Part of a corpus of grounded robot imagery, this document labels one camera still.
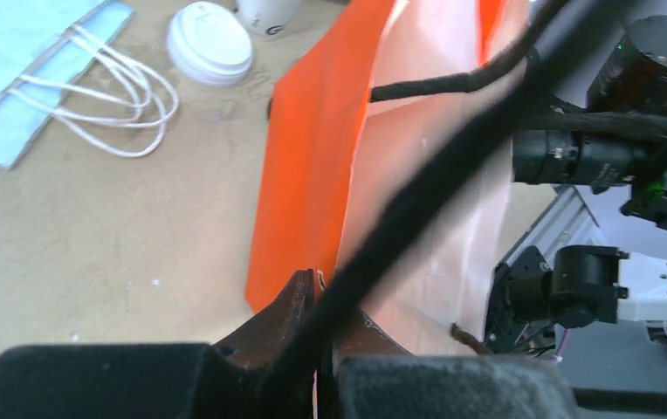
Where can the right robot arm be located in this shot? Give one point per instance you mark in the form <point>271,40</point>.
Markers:
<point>619,139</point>

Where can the light blue paper bag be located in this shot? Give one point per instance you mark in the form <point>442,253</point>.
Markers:
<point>57,63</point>

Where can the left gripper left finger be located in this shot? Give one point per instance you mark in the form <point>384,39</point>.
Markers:
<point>161,380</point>

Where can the stacked white paper cups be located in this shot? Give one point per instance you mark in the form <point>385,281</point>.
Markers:
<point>266,18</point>

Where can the white cup lid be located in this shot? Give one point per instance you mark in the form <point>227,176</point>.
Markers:
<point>207,44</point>

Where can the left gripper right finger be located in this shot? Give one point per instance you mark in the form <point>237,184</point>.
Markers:
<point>365,374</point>

